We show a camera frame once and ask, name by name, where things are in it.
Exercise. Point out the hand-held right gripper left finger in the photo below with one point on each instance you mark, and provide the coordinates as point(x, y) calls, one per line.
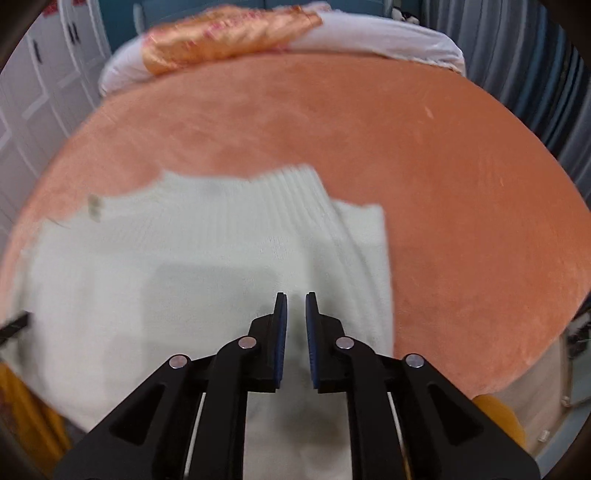
point(279, 341)

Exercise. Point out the white wardrobe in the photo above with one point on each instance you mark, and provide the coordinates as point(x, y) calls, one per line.
point(37, 106)

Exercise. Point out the orange floral satin quilt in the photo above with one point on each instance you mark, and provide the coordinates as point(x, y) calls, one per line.
point(221, 34)

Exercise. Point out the white knit cardigan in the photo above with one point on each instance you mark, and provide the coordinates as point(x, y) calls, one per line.
point(184, 258)

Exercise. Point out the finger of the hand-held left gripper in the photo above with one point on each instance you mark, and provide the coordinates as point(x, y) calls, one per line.
point(14, 325)

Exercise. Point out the person's yellow clothing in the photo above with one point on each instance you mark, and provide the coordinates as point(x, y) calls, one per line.
point(27, 415)

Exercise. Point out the blue upholstered headboard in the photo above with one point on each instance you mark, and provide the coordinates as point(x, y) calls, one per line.
point(124, 18)

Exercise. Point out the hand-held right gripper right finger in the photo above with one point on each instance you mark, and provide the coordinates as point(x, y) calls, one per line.
point(313, 341)

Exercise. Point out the black and white plush toy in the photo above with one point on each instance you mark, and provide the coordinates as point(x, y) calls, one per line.
point(406, 14)

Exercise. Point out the orange plush blanket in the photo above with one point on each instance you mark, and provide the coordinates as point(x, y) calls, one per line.
point(438, 207)

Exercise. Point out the grey-blue curtain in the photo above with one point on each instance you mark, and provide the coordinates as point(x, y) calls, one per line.
point(521, 69)

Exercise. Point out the white duvet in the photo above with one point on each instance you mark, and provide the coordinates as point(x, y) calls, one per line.
point(383, 34)

